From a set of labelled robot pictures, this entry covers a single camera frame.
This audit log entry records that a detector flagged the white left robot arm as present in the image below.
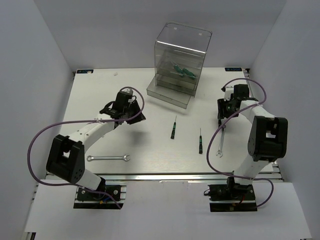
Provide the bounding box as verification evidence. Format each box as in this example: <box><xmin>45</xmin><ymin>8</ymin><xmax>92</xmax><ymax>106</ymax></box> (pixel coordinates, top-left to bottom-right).
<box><xmin>46</xmin><ymin>87</ymin><xmax>146</xmax><ymax>200</ymax></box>

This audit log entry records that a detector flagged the clear acrylic drawer cabinet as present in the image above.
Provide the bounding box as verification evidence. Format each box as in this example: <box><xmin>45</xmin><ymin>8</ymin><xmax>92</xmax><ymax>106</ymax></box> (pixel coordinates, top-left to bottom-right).
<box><xmin>146</xmin><ymin>21</ymin><xmax>213</xmax><ymax>109</ymax></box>

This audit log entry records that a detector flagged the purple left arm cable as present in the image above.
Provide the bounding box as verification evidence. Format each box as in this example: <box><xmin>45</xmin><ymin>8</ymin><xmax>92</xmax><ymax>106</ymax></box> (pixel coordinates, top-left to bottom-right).
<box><xmin>26</xmin><ymin>86</ymin><xmax>146</xmax><ymax>210</ymax></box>

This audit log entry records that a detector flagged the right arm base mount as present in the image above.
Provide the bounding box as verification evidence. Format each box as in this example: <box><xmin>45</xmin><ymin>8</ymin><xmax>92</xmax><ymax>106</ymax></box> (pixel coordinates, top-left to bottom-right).
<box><xmin>203</xmin><ymin>178</ymin><xmax>258</xmax><ymax>213</ymax></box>

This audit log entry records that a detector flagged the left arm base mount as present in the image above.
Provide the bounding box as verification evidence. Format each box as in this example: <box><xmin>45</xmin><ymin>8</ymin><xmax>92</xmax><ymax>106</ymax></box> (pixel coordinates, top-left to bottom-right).
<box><xmin>73</xmin><ymin>184</ymin><xmax>127</xmax><ymax>210</ymax></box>

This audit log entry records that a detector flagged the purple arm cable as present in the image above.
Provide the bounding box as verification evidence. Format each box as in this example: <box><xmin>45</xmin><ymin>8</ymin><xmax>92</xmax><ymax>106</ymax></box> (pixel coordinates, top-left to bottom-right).
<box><xmin>206</xmin><ymin>77</ymin><xmax>275</xmax><ymax>208</ymax></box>
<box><xmin>26</xmin><ymin>86</ymin><xmax>146</xmax><ymax>210</ymax></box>

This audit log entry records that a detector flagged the small green black screwdriver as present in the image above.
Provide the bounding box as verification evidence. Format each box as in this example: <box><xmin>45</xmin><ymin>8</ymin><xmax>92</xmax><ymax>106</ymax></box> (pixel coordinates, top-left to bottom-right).
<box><xmin>198</xmin><ymin>128</ymin><xmax>203</xmax><ymax>155</ymax></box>
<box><xmin>170</xmin><ymin>115</ymin><xmax>177</xmax><ymax>140</ymax></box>

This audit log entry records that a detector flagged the silver combination wrench right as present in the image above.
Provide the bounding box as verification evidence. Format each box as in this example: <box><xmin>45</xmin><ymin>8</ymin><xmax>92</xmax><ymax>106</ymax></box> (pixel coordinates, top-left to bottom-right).
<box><xmin>216</xmin><ymin>125</ymin><xmax>226</xmax><ymax>158</ymax></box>

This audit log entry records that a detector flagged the silver combination wrench left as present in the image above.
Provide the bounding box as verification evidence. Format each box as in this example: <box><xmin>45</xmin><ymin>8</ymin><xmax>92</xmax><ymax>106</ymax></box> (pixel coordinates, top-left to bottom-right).
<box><xmin>86</xmin><ymin>154</ymin><xmax>131</xmax><ymax>162</ymax></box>

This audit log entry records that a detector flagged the aluminium table frame rail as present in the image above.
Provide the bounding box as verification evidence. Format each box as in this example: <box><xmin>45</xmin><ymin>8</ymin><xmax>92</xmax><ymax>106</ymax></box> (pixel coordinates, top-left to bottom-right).
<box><xmin>238</xmin><ymin>69</ymin><xmax>288</xmax><ymax>181</ymax></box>

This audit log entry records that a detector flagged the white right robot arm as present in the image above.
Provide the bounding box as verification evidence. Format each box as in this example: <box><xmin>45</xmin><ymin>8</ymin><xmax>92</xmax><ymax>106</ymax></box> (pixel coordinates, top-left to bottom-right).
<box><xmin>217</xmin><ymin>84</ymin><xmax>288</xmax><ymax>200</ymax></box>

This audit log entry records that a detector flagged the large green handle screwdriver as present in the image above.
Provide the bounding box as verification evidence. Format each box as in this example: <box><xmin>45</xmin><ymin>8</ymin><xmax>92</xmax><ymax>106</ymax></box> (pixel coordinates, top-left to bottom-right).
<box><xmin>178</xmin><ymin>68</ymin><xmax>197</xmax><ymax>80</ymax></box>
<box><xmin>169</xmin><ymin>60</ymin><xmax>184</xmax><ymax>76</ymax></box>

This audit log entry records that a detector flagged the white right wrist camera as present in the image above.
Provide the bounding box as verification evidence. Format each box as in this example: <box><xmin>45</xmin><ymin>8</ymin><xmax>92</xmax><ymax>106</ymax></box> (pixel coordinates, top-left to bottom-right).
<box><xmin>221</xmin><ymin>85</ymin><xmax>234</xmax><ymax>101</ymax></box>

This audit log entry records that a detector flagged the silver combination wrench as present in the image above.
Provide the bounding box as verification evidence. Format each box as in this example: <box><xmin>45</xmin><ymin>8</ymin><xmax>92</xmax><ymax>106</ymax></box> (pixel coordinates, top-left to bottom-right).
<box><xmin>216</xmin><ymin>125</ymin><xmax>226</xmax><ymax>158</ymax></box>
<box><xmin>86</xmin><ymin>154</ymin><xmax>131</xmax><ymax>162</ymax></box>

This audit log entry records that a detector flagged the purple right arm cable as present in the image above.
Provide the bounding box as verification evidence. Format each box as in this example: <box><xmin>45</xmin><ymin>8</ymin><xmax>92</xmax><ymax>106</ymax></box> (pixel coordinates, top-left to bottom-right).
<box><xmin>206</xmin><ymin>77</ymin><xmax>275</xmax><ymax>208</ymax></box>

